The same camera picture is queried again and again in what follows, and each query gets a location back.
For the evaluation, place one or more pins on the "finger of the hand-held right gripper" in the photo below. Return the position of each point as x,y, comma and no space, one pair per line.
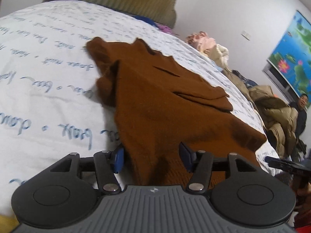
277,161

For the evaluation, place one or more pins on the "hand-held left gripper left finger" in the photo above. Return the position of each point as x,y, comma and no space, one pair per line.
119,160

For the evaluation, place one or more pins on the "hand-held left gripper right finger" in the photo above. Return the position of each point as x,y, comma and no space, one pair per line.
185,156

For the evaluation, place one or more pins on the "brown knit sweater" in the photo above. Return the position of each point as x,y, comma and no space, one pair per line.
158,102

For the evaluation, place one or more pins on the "pink clothes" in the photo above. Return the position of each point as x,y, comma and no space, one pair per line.
200,41

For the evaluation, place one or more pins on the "tan coat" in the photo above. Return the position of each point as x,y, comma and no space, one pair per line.
277,116

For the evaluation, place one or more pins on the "dark floral cloth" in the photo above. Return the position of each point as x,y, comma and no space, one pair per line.
244,79

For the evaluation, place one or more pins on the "light blue cloth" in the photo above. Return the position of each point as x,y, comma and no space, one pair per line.
218,68

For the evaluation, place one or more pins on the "white script-printed bed sheet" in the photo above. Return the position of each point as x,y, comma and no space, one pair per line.
48,89

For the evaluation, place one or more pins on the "beige quilted jacket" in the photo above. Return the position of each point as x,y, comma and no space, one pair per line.
220,54

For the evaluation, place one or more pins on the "purple cloth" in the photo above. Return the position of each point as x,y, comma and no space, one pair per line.
165,28

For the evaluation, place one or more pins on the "dark blue cloth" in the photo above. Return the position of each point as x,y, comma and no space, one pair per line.
142,19

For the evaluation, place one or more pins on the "grey metal frame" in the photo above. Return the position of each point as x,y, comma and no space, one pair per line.
277,79

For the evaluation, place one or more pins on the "lotus pond wall poster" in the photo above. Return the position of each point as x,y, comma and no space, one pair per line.
294,58

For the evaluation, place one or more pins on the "white wall switch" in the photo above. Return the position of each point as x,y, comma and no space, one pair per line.
246,35

